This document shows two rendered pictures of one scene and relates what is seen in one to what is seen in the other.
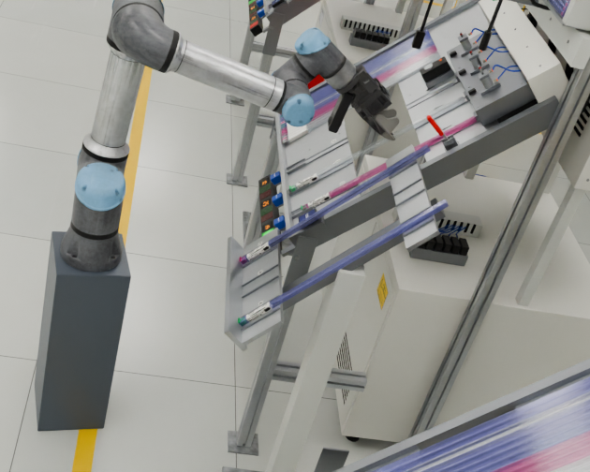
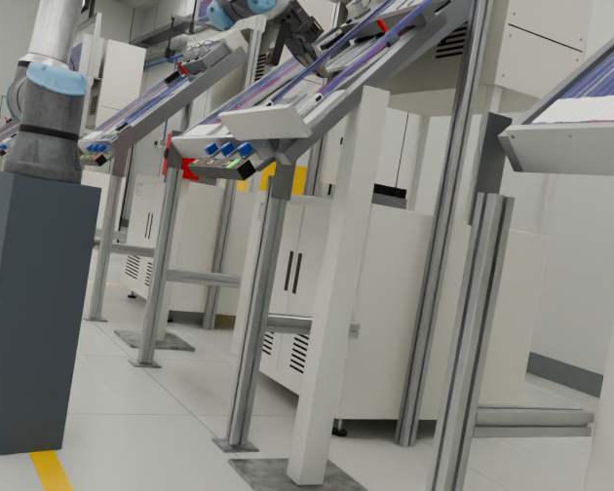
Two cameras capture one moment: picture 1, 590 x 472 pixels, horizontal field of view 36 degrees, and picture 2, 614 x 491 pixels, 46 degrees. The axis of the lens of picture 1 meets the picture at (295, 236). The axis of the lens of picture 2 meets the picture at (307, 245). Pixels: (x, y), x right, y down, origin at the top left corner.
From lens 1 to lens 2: 1.44 m
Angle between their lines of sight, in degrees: 34
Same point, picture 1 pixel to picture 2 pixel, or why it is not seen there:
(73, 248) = (28, 154)
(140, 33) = not seen: outside the picture
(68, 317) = (25, 245)
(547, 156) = (477, 38)
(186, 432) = (166, 444)
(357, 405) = (348, 370)
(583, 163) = (496, 59)
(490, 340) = (455, 265)
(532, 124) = (456, 14)
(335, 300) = (364, 124)
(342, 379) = not seen: hidden behind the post
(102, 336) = (65, 283)
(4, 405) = not seen: outside the picture
